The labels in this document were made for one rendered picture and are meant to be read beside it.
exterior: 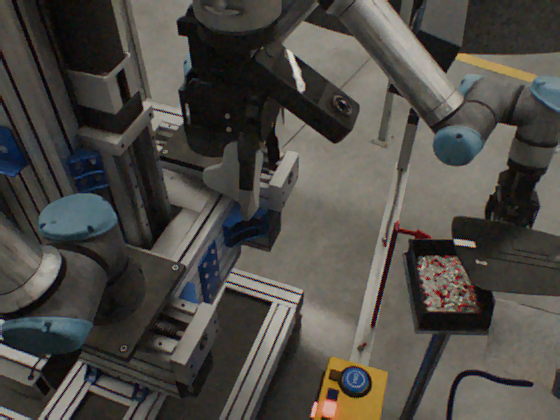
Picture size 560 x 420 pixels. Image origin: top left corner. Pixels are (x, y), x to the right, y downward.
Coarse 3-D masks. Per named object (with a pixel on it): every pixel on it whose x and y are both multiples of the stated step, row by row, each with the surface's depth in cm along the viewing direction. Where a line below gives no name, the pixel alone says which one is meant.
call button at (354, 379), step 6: (348, 372) 89; (354, 372) 89; (360, 372) 89; (348, 378) 88; (354, 378) 88; (360, 378) 88; (366, 378) 88; (348, 384) 87; (354, 384) 87; (360, 384) 87; (366, 384) 88; (348, 390) 88; (354, 390) 87; (360, 390) 87
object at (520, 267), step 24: (456, 216) 98; (480, 240) 90; (504, 240) 90; (528, 240) 91; (552, 240) 91; (504, 264) 85; (528, 264) 86; (552, 264) 87; (480, 288) 80; (504, 288) 81; (528, 288) 82; (552, 288) 83
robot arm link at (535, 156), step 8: (512, 144) 101; (520, 144) 99; (512, 152) 101; (520, 152) 99; (528, 152) 98; (536, 152) 98; (544, 152) 98; (552, 152) 98; (512, 160) 102; (520, 160) 100; (528, 160) 99; (536, 160) 99; (544, 160) 99; (528, 168) 100; (536, 168) 100
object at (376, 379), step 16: (336, 368) 90; (352, 368) 90; (368, 368) 90; (336, 384) 89; (368, 384) 88; (384, 384) 89; (320, 400) 87; (352, 400) 87; (368, 400) 87; (320, 416) 85; (336, 416) 85; (352, 416) 85; (368, 416) 85
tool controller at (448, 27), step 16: (432, 0) 139; (448, 0) 141; (464, 0) 143; (416, 16) 148; (432, 16) 134; (448, 16) 136; (464, 16) 138; (416, 32) 131; (432, 32) 129; (448, 32) 131; (432, 48) 131; (448, 48) 130; (448, 64) 133
